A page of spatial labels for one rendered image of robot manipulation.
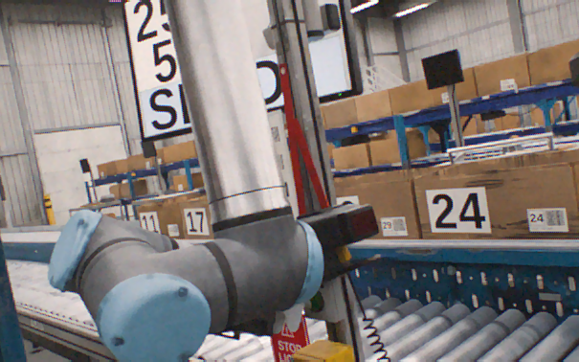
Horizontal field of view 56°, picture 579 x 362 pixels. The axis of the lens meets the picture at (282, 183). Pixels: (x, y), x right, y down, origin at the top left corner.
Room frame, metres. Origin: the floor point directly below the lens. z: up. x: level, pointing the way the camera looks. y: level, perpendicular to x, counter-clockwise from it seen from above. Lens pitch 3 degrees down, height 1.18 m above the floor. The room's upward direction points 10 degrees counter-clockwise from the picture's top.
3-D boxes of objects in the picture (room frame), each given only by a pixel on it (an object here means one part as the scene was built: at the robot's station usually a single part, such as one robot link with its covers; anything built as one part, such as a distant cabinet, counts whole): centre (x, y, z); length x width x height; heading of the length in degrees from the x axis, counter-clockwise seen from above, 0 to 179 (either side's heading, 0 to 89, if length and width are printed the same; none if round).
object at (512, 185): (1.35, -0.57, 0.97); 0.39 x 0.29 x 0.17; 41
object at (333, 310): (0.81, -0.02, 0.95); 0.07 x 0.03 x 0.07; 41
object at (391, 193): (1.65, -0.31, 0.96); 0.39 x 0.29 x 0.17; 41
